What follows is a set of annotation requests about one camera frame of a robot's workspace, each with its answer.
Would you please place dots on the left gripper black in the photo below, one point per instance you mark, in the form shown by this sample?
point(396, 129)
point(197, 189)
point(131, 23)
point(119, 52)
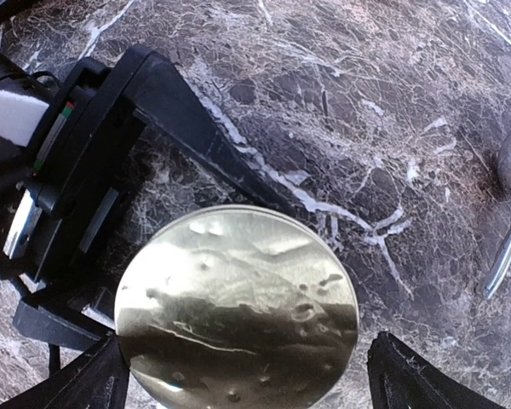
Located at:
point(61, 162)

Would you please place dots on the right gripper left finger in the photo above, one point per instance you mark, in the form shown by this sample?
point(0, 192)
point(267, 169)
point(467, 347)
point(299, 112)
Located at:
point(97, 378)

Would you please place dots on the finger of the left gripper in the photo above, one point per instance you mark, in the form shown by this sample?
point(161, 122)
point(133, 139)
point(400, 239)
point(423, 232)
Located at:
point(164, 101)
point(57, 325)

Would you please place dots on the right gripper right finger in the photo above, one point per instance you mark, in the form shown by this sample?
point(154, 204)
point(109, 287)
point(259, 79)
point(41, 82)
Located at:
point(400, 378)

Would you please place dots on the gold jar lid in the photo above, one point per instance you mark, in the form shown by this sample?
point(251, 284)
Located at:
point(236, 306)

